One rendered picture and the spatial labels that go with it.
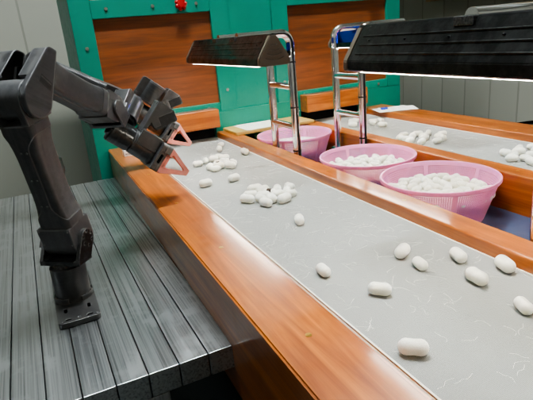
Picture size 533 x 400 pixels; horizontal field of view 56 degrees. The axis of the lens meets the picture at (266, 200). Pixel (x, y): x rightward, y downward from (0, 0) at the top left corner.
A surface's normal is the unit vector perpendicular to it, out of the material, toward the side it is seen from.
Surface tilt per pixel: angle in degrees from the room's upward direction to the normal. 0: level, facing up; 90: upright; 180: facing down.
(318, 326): 0
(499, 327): 0
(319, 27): 90
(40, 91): 90
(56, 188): 91
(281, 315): 0
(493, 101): 90
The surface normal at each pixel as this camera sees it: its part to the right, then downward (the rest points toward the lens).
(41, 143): 0.97, 0.17
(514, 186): -0.90, 0.21
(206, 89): 0.41, 0.25
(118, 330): -0.09, -0.94
